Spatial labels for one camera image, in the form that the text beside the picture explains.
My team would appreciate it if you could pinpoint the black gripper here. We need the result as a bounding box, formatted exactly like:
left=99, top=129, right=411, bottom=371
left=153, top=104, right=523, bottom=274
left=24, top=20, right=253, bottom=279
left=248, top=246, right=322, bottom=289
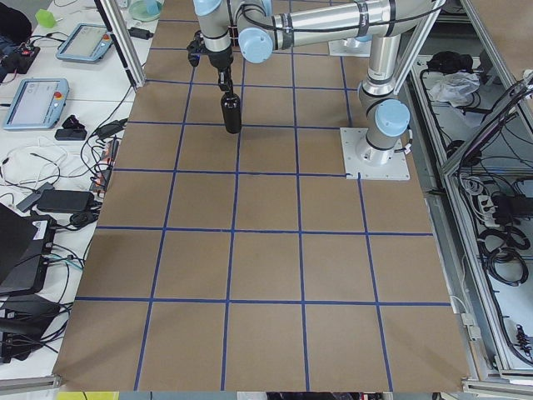
left=208, top=46, right=234, bottom=96

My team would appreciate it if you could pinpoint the dark wine bottle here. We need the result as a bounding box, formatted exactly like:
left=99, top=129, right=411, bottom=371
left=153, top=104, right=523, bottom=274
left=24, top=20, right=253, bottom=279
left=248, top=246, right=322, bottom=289
left=221, top=92, right=242, bottom=134

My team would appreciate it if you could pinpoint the blue sponge block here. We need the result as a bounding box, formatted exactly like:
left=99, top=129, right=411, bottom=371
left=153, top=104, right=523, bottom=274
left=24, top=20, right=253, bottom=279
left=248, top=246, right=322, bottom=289
left=144, top=0, right=160, bottom=16

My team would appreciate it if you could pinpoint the black power adapter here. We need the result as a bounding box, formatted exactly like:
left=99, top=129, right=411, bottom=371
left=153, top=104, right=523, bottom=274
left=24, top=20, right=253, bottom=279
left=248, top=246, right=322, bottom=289
left=128, top=27, right=153, bottom=40

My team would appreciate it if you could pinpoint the green glass plate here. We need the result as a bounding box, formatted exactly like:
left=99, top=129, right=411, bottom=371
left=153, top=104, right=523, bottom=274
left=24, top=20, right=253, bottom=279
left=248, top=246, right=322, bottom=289
left=128, top=0, right=164, bottom=23

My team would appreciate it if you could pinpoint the far blue teach pendant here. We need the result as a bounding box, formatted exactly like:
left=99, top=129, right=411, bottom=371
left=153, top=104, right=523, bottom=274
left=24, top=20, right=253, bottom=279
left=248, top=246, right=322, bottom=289
left=56, top=23, right=112, bottom=63

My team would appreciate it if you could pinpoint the blue teach pendant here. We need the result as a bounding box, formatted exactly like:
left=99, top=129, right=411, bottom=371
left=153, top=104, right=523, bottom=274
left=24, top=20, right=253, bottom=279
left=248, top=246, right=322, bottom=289
left=3, top=78, right=70, bottom=131
left=56, top=23, right=112, bottom=63

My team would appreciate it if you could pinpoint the near blue teach pendant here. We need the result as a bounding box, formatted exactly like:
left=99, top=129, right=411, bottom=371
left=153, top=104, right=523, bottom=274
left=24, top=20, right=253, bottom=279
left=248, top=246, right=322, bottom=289
left=3, top=78, right=70, bottom=131

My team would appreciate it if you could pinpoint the large black power brick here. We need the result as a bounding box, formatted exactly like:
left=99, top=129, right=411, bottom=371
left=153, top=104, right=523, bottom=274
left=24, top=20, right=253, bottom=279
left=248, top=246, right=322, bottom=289
left=36, top=190, right=94, bottom=213

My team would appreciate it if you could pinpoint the white crumpled cloth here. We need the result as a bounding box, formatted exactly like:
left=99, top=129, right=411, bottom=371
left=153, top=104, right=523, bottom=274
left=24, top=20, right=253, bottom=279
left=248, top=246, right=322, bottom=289
left=428, top=72, right=480, bottom=108

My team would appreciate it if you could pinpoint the aluminium frame post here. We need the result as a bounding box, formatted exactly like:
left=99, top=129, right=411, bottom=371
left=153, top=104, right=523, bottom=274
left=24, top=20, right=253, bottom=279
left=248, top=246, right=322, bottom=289
left=94, top=0, right=146, bottom=90

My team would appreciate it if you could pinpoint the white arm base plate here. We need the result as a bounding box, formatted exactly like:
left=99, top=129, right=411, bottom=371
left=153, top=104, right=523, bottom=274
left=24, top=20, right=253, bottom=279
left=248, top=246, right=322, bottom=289
left=328, top=39, right=371, bottom=58
left=340, top=127, right=411, bottom=181

